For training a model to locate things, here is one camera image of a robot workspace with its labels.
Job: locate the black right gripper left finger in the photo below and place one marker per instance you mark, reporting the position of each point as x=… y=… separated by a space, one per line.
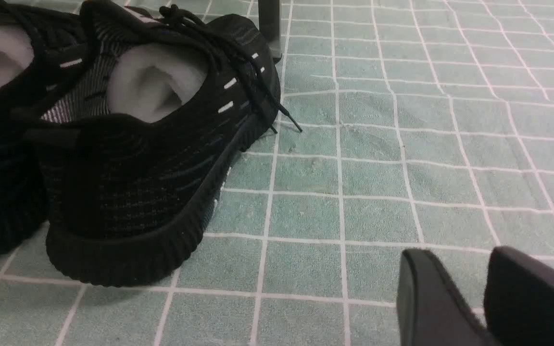
x=430 y=308

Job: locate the left black knit sneaker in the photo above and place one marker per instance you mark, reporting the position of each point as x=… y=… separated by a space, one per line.
x=39 y=47

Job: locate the green checkered floor mat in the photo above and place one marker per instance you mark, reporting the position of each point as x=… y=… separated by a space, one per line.
x=426 y=123

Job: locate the black knit sneaker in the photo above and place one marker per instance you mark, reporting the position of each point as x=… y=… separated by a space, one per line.
x=136 y=143
x=39 y=47

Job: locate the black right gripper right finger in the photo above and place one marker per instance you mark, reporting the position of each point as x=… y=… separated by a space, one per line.
x=518 y=299

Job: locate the metal shoe rack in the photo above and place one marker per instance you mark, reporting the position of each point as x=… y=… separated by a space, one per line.
x=270 y=26

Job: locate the right black knit sneaker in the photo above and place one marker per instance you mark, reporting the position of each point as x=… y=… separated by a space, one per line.
x=136 y=143

